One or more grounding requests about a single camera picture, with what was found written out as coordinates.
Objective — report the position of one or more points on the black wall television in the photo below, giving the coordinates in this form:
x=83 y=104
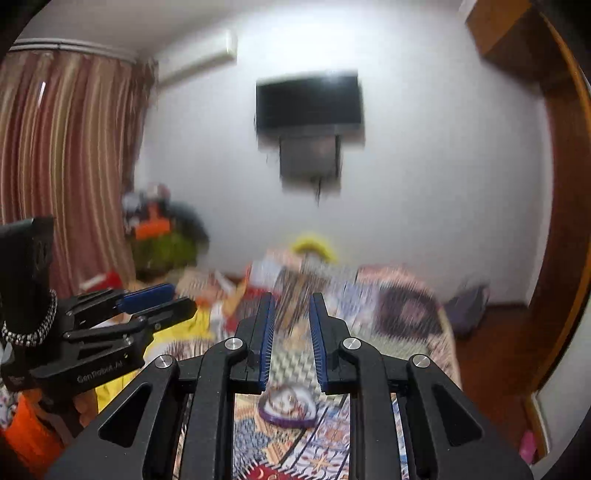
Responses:
x=308 y=102

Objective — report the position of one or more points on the wooden overhead cabinet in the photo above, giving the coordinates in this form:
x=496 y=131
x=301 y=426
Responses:
x=503 y=32

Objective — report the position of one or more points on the striped curtain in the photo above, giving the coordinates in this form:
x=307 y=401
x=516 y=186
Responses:
x=69 y=161

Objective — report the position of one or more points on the patchwork patterned blanket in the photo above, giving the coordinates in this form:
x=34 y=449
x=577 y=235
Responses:
x=406 y=314

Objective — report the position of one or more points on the grey backpack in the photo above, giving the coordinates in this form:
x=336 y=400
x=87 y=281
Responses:
x=468 y=309

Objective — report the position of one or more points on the yellow curved plastic item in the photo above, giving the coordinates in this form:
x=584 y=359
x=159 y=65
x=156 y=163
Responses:
x=307 y=241

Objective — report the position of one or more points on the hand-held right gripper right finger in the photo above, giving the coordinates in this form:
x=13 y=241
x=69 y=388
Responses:
x=318 y=341

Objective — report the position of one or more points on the brown wooden door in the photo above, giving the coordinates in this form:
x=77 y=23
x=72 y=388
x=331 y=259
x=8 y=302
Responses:
x=549 y=207

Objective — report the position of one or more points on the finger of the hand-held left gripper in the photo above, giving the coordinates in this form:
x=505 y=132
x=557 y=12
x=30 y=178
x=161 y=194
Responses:
x=171 y=311
x=145 y=295

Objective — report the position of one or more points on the grey stuffed toy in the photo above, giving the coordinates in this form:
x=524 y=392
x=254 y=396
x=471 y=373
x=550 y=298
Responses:
x=145 y=201

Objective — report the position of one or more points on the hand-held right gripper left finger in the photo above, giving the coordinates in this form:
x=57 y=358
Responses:
x=268 y=332

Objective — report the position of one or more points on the yellow cloth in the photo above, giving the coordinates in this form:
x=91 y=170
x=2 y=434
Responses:
x=184 y=334

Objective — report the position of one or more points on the purple heart-shaped jewelry box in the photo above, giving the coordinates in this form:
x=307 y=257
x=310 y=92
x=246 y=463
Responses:
x=286 y=406

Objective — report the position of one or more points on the white curtain rail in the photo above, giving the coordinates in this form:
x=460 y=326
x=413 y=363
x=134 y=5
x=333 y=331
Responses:
x=74 y=48

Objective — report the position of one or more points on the pink cloth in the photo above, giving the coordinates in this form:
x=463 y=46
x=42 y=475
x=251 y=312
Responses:
x=528 y=447

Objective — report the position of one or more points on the orange box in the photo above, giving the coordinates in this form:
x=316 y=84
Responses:
x=154 y=229

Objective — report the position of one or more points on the orange striped blanket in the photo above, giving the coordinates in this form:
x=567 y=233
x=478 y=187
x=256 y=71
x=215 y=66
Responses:
x=203 y=284

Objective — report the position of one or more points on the small black monitor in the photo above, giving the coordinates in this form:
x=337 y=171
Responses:
x=309 y=154

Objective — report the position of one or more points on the orange cloth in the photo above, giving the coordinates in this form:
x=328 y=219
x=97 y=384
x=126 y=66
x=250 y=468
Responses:
x=32 y=434

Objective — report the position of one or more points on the white air conditioner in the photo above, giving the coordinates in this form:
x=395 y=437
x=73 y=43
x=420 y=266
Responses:
x=198 y=57

